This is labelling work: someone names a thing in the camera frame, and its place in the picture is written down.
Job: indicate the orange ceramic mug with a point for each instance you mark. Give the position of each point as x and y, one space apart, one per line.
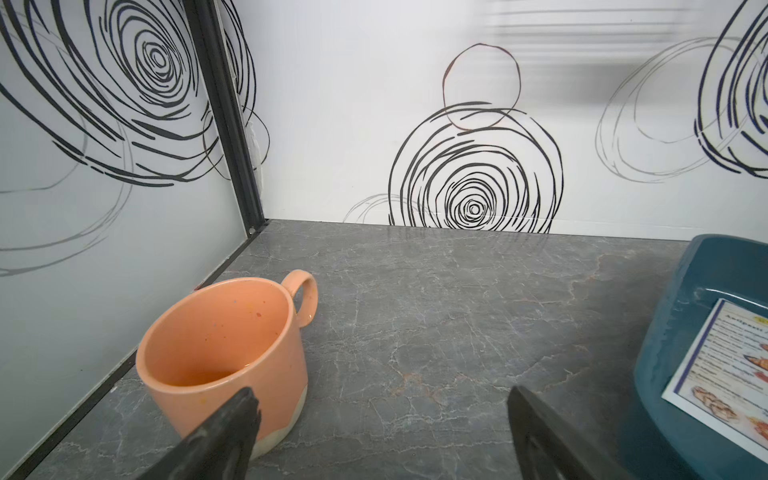
244 332

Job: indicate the teal plastic tray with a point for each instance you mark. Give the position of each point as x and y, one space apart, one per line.
658 440

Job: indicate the black corner frame post left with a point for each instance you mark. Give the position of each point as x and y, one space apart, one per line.
206 31

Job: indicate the dim sum menu sheet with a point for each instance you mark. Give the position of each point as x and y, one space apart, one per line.
722 380

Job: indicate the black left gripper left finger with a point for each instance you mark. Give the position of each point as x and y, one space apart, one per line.
220 448

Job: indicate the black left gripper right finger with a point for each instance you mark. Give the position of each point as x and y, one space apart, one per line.
548 447

